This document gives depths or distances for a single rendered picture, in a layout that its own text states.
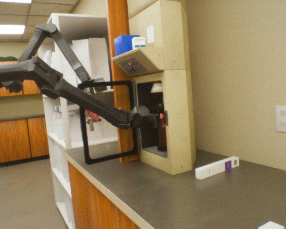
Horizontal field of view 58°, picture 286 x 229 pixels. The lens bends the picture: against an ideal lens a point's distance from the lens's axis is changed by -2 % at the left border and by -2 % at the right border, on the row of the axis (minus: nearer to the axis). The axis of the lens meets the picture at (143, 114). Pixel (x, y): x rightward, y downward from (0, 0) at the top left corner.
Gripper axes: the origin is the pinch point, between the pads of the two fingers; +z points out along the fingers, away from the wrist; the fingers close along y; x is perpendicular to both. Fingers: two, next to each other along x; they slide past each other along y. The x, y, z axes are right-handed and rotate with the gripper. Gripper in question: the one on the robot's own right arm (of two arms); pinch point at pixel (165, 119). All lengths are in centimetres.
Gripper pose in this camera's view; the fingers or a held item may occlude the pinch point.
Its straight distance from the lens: 135.6
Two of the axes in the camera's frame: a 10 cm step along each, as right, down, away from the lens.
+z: 8.8, -0.7, 4.8
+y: -4.8, -0.3, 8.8
